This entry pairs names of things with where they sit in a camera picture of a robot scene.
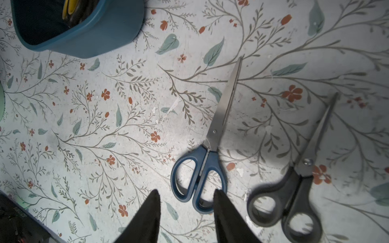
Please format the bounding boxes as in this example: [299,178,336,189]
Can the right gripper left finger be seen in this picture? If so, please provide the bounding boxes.
[114,189,161,243]

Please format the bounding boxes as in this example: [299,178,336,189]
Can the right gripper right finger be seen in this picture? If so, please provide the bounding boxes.
[213,189,261,243]

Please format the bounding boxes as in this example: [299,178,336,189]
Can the blue handled scissors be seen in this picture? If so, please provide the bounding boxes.
[171,56,243,214]

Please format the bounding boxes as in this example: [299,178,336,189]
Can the small dark grey scissors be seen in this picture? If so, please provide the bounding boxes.
[247,93,339,243]

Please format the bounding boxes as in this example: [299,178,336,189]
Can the teal plastic storage box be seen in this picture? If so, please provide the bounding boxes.
[11,1,145,59]

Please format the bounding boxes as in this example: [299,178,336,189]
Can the yellow black scissors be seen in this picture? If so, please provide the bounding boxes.
[62,0,99,28]

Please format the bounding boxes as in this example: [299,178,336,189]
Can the mint green pen cup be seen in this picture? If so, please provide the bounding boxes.
[0,83,6,121]

